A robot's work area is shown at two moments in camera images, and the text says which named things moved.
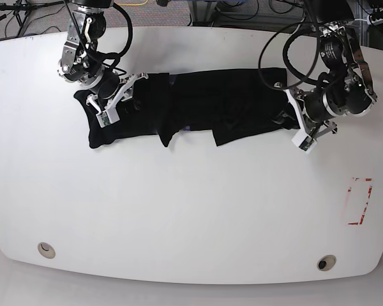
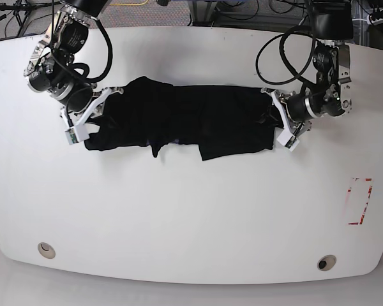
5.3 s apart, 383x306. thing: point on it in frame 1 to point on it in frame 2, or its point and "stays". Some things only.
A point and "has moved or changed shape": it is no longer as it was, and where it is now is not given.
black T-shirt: x=232 y=105 has moved or changed shape
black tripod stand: x=22 y=9 stays
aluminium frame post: x=202 y=13 stays
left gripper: x=112 y=91 to x=93 y=108
